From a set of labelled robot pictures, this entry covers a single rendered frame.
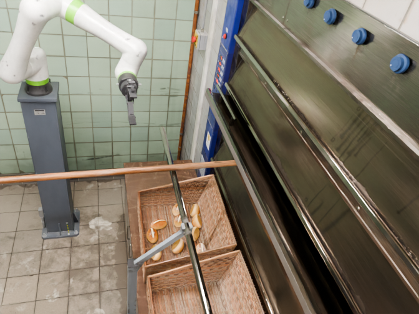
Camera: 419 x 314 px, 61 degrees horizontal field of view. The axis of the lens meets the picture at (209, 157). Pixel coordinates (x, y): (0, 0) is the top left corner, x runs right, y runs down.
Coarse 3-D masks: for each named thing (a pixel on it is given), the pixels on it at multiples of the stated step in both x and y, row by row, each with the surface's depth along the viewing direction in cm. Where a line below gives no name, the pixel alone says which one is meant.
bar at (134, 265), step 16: (160, 128) 200; (176, 176) 172; (176, 192) 163; (192, 240) 143; (144, 256) 155; (192, 256) 137; (128, 272) 157; (128, 288) 165; (128, 304) 174; (208, 304) 123
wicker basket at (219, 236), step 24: (144, 192) 222; (168, 192) 227; (192, 192) 232; (216, 192) 215; (144, 216) 225; (216, 216) 210; (144, 240) 193; (216, 240) 205; (144, 264) 183; (168, 264) 184
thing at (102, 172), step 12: (120, 168) 165; (132, 168) 166; (144, 168) 167; (156, 168) 169; (168, 168) 171; (180, 168) 173; (192, 168) 175; (0, 180) 150; (12, 180) 151; (24, 180) 152; (36, 180) 154; (48, 180) 156
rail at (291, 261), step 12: (216, 108) 175; (228, 132) 160; (240, 156) 147; (252, 180) 137; (264, 204) 127; (276, 228) 119; (288, 252) 112; (288, 264) 111; (300, 276) 106; (300, 288) 104; (312, 300) 100; (312, 312) 99
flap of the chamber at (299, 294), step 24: (216, 96) 190; (216, 120) 173; (240, 120) 177; (240, 144) 159; (240, 168) 146; (264, 168) 150; (264, 192) 137; (264, 216) 126; (288, 216) 130; (288, 240) 120; (312, 264) 115; (312, 288) 107; (336, 288) 110; (336, 312) 102
